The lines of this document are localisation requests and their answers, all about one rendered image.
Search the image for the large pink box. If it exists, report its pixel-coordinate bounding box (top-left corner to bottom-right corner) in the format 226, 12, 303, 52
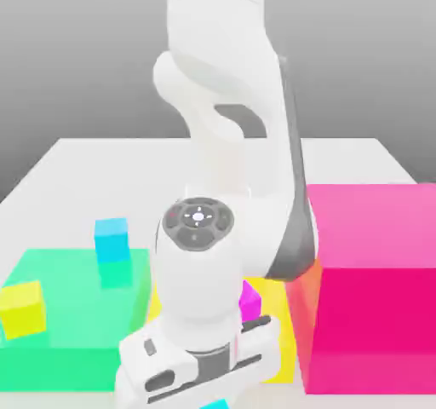
284, 182, 436, 395

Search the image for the small yellow cube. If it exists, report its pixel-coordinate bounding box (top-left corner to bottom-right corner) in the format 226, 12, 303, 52
0, 279, 48, 341

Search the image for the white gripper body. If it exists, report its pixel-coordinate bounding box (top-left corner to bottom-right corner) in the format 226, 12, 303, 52
115, 317, 284, 409

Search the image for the large yellow box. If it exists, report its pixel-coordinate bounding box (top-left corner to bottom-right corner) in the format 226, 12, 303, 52
146, 274, 298, 385

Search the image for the small magenta cube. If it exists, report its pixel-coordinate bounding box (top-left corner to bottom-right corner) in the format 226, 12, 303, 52
238, 279, 262, 324

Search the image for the small cyan cube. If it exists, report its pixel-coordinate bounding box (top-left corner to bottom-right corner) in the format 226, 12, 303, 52
199, 397, 230, 409
94, 217, 132, 264

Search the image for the large green box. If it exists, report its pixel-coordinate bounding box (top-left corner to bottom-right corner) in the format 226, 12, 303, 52
0, 247, 153, 393

